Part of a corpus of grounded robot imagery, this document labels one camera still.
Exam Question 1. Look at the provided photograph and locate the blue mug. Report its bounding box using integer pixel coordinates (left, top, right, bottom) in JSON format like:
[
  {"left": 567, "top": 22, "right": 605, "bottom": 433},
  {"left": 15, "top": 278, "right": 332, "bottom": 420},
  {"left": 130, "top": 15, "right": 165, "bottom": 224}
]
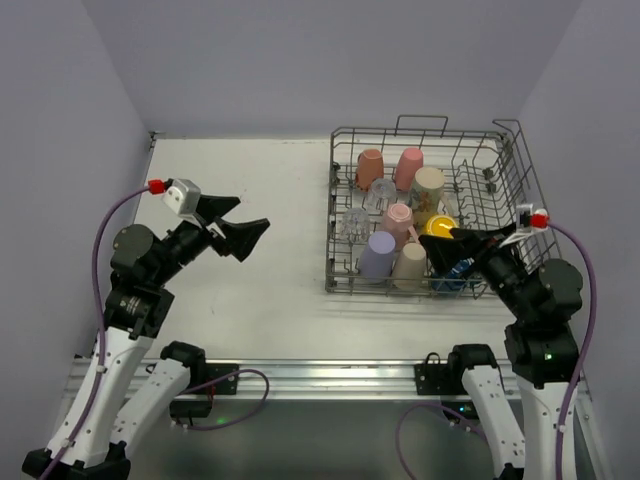
[{"left": 431, "top": 259, "right": 482, "bottom": 295}]

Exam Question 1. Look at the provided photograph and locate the yellow mug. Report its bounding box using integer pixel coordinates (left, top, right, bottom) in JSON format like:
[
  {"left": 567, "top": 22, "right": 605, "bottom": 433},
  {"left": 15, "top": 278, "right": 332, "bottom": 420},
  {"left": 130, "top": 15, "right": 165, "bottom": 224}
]
[{"left": 421, "top": 214, "right": 458, "bottom": 239}]

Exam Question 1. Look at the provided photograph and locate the beige plastic cup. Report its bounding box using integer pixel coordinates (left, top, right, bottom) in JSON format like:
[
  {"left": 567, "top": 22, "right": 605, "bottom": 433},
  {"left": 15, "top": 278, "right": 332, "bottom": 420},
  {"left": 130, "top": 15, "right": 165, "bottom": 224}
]
[{"left": 392, "top": 243, "right": 427, "bottom": 291}]

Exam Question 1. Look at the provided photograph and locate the pink faceted mug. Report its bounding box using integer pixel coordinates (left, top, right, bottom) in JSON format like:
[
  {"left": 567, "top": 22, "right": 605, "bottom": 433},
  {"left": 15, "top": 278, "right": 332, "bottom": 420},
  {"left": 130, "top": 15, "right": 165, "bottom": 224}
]
[{"left": 381, "top": 203, "right": 419, "bottom": 252}]

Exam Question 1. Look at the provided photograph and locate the lavender plastic cup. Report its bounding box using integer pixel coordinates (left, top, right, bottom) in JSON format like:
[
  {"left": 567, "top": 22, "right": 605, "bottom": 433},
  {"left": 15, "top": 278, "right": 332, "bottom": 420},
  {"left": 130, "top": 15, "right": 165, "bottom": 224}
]
[{"left": 358, "top": 231, "right": 396, "bottom": 283}]

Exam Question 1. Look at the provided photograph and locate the clear textured glass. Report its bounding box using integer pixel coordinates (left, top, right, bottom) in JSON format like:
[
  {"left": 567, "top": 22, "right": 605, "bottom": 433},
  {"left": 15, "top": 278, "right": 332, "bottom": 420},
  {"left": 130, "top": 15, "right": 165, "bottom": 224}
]
[{"left": 339, "top": 207, "right": 370, "bottom": 244}]

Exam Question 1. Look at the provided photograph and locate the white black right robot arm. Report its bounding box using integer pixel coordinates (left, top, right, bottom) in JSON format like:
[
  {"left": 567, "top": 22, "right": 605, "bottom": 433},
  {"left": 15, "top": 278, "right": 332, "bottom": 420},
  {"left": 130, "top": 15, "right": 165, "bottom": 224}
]
[{"left": 419, "top": 224, "right": 587, "bottom": 479}]

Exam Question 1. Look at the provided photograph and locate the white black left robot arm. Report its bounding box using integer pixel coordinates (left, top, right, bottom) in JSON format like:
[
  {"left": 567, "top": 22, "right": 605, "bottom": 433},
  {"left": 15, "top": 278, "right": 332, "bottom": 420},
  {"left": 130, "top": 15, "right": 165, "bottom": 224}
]
[{"left": 22, "top": 181, "right": 270, "bottom": 479}]

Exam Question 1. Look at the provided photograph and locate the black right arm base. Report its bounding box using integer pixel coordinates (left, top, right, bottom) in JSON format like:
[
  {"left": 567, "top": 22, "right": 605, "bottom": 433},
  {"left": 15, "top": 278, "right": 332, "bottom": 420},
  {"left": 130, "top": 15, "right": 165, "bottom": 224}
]
[{"left": 414, "top": 352, "right": 479, "bottom": 423}]

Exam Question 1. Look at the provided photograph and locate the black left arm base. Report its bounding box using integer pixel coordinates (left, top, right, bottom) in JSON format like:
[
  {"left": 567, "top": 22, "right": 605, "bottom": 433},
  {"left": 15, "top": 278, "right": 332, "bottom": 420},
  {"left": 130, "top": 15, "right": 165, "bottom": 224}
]
[{"left": 169, "top": 362, "right": 239, "bottom": 426}]

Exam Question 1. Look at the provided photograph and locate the cream seahorse mug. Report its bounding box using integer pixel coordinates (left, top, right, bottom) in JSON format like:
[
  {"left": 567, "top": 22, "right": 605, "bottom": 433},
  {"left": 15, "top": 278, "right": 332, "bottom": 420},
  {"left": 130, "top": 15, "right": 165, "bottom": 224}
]
[{"left": 407, "top": 167, "right": 456, "bottom": 227}]

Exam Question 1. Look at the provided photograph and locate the clear glass tumbler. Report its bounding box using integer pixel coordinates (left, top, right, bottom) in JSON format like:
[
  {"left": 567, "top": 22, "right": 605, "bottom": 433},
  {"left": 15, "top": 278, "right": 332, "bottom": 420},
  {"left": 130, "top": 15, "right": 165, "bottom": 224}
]
[{"left": 364, "top": 178, "right": 397, "bottom": 214}]

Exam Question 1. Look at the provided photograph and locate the pink plastic cup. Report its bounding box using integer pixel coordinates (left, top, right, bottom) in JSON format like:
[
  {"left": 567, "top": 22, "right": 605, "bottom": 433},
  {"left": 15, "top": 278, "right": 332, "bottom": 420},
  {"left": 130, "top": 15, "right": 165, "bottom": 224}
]
[{"left": 394, "top": 147, "right": 424, "bottom": 191}]

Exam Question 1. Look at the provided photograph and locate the orange floral mug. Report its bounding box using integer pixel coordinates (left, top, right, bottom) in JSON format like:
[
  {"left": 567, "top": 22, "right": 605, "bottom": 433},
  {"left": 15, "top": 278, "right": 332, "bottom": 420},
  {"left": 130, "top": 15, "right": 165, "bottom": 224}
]
[{"left": 355, "top": 148, "right": 384, "bottom": 192}]

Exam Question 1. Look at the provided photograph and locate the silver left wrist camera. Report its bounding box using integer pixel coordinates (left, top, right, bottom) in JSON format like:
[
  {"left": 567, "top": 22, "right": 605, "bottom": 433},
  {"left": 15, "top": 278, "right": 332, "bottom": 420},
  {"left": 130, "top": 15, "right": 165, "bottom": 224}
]
[{"left": 161, "top": 179, "right": 201, "bottom": 218}]

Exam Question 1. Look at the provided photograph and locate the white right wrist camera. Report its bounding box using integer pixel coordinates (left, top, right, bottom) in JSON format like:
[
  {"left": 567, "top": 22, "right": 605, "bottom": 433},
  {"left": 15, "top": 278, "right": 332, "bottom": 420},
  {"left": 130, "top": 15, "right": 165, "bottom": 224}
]
[{"left": 500, "top": 204, "right": 536, "bottom": 247}]

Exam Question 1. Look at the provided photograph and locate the grey wire dish rack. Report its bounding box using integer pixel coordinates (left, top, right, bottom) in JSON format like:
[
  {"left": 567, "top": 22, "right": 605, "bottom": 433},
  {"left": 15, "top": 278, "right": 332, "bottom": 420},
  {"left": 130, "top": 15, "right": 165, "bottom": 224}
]
[{"left": 325, "top": 115, "right": 546, "bottom": 299}]

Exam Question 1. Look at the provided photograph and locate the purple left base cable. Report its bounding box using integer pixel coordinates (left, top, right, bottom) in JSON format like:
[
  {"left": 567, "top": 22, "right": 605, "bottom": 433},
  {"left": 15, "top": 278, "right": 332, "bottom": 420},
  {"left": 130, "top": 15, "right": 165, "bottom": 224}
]
[{"left": 172, "top": 368, "right": 271, "bottom": 432}]

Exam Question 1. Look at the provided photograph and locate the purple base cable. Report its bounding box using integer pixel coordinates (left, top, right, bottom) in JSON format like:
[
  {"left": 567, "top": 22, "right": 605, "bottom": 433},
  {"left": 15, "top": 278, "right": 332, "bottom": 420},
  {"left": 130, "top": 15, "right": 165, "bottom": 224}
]
[
  {"left": 172, "top": 368, "right": 271, "bottom": 432},
  {"left": 397, "top": 402, "right": 484, "bottom": 480}
]

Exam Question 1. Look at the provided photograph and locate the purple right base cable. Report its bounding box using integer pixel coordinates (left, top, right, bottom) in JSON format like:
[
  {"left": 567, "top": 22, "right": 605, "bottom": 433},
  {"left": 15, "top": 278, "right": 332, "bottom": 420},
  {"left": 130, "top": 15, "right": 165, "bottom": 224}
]
[{"left": 397, "top": 402, "right": 484, "bottom": 480}]

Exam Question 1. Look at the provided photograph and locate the aluminium mounting rail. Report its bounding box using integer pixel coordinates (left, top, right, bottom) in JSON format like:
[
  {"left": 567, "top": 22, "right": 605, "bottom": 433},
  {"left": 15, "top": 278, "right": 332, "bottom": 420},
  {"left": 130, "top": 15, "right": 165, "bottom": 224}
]
[{"left": 64, "top": 357, "right": 594, "bottom": 401}]

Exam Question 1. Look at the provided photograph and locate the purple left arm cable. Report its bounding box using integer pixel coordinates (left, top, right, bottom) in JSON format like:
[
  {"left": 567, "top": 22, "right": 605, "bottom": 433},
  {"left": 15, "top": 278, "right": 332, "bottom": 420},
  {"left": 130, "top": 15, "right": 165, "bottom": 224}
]
[{"left": 47, "top": 180, "right": 169, "bottom": 480}]

